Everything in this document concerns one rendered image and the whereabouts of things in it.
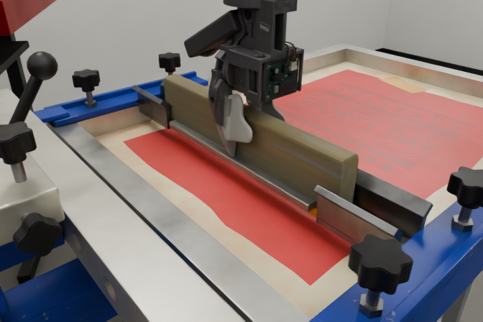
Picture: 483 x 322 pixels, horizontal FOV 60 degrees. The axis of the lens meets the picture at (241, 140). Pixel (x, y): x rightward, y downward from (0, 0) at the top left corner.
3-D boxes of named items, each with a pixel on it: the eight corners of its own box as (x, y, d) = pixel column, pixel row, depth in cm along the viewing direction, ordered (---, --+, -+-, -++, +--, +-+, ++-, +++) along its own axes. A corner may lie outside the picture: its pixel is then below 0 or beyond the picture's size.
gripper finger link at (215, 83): (213, 127, 52) (220, 57, 49) (205, 123, 53) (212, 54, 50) (241, 123, 55) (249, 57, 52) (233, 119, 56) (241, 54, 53)
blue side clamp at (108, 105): (195, 102, 89) (193, 70, 86) (209, 108, 86) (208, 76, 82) (52, 144, 72) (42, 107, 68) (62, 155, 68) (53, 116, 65)
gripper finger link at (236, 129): (238, 174, 52) (249, 103, 48) (210, 156, 56) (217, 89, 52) (257, 169, 54) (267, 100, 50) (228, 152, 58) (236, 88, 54)
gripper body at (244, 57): (256, 111, 47) (259, 0, 42) (211, 90, 53) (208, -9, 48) (302, 95, 52) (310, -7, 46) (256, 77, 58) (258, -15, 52)
